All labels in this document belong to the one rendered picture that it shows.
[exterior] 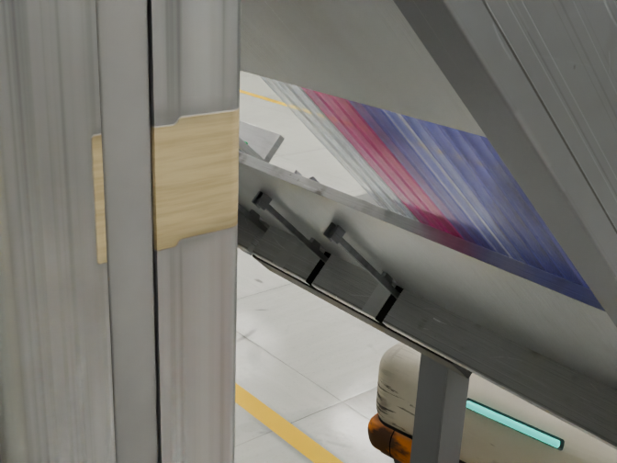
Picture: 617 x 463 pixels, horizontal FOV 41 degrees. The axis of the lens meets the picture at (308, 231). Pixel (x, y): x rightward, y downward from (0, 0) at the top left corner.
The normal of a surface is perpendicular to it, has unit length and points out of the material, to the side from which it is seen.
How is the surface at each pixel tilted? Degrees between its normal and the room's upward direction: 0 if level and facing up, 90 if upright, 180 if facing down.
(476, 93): 137
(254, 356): 0
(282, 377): 0
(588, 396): 47
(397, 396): 90
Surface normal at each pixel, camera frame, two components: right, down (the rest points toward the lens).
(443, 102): -0.55, 0.82
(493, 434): -0.66, 0.23
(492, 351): -0.54, -0.50
